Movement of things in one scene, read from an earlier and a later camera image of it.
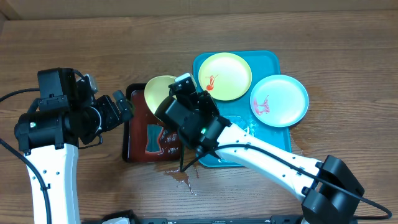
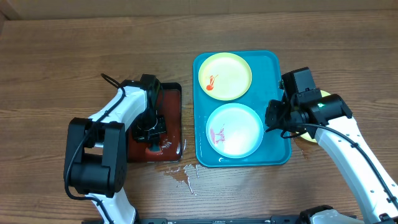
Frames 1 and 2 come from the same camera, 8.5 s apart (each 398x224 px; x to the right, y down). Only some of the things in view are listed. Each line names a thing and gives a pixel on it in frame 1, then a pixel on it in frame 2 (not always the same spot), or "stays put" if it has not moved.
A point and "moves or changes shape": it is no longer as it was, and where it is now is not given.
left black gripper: x=112 y=119 → x=142 y=136
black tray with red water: x=135 y=135 stays put
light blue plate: x=279 y=100 moves or changes shape
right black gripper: x=208 y=104 → x=274 y=111
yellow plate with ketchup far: x=225 y=76 stays put
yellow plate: x=157 y=89 → x=305 y=134
